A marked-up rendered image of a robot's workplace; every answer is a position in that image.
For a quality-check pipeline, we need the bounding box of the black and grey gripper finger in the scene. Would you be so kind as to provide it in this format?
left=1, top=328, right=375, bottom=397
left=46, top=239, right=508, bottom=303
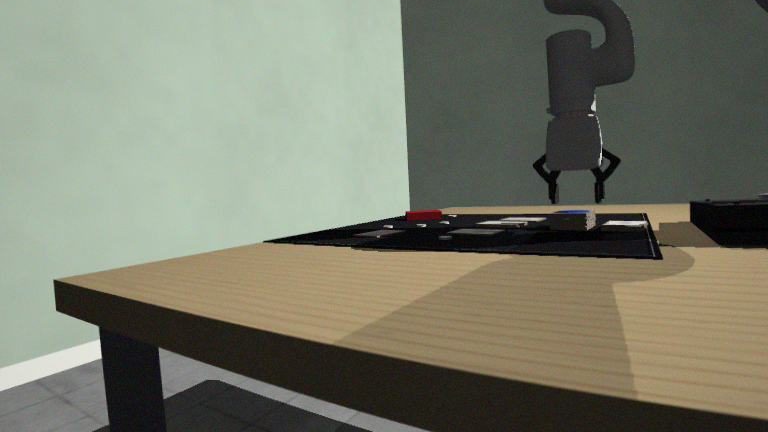
left=590, top=147, right=621, bottom=203
left=533, top=154, right=561, bottom=204

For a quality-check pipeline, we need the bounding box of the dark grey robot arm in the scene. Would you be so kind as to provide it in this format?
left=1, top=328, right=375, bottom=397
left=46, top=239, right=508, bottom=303
left=543, top=0, right=635, bottom=117

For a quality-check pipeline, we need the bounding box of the black card cloth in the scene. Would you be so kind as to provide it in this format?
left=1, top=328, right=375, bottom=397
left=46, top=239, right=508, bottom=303
left=263, top=214, right=663, bottom=260

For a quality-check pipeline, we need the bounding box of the red rectangular block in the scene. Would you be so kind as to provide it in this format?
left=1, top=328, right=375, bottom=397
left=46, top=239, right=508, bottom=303
left=405, top=210, right=442, bottom=221

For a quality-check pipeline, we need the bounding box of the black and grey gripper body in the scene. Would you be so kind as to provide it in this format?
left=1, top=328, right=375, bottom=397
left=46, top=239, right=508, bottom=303
left=546, top=114, right=604, bottom=171

